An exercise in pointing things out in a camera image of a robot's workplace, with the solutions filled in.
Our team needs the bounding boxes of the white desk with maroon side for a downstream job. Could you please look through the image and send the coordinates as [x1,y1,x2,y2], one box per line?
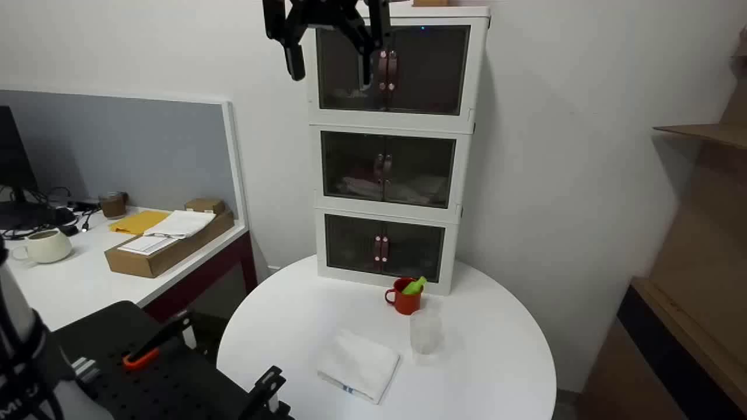
[0,207,262,337]

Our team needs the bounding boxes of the small brown object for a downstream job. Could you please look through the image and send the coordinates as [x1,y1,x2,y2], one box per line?
[97,189,131,220]

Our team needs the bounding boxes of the smoked translucent cabinet door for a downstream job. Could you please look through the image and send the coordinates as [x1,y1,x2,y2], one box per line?
[377,133,458,211]
[321,213,383,281]
[380,23,473,120]
[375,217,445,284]
[320,129,386,206]
[316,23,386,115]

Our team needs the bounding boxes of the black and red clamp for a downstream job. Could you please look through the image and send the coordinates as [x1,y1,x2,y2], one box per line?
[51,298,299,420]

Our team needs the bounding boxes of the small green plastic item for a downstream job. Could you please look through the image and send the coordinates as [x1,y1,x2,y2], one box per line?
[400,273,429,298]

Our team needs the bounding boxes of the clear plastic cup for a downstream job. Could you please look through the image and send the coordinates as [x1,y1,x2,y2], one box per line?
[408,298,445,359]

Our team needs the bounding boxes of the cardboard box with black band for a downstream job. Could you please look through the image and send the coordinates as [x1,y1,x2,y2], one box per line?
[576,275,747,420]

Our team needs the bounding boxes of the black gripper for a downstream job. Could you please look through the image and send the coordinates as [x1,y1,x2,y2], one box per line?
[262,0,392,88]

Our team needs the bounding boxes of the red mug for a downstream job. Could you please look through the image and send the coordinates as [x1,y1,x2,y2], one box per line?
[383,275,424,317]

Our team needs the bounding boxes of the black clamp with orange handle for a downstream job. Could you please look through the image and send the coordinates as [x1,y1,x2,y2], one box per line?
[122,308,201,375]
[239,365,296,420]

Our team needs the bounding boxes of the grey divider panel white frame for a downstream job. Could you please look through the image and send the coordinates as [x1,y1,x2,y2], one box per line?
[0,74,251,233]

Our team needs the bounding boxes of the black desk cables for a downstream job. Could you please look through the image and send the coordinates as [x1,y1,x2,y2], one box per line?
[43,187,104,238]

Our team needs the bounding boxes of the white paper sheets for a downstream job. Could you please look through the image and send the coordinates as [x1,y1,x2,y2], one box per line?
[115,207,220,257]

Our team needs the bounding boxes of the open flat cardboard box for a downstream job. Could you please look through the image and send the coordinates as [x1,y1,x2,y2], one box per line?
[103,204,236,281]

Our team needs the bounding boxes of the white three-tier storage cabinet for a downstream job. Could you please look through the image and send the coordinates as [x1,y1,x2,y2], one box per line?
[299,3,492,298]

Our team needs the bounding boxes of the yellow envelope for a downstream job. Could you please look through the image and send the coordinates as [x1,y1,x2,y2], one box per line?
[108,207,173,238]

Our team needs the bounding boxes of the large cardboard box with flap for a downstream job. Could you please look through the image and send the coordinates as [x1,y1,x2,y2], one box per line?
[644,30,747,330]

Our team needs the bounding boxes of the white folded cloth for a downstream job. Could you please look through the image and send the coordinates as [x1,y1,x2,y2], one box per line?
[316,330,404,407]

